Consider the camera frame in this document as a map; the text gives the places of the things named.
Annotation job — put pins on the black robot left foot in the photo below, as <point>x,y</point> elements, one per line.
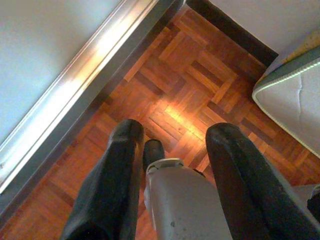
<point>153,152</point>

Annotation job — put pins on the grey quilted mattress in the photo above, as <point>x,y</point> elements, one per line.
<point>295,100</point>

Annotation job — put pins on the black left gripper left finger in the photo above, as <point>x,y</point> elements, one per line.
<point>107,187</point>

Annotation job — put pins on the grey robot left leg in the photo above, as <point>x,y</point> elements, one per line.
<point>180,200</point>

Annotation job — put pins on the silver metal door rail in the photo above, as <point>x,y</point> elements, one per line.
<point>75,80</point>

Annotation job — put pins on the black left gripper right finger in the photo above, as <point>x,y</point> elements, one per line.
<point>245,187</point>

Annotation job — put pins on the dark wooden skirting board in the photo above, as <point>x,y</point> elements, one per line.
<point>232,30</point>

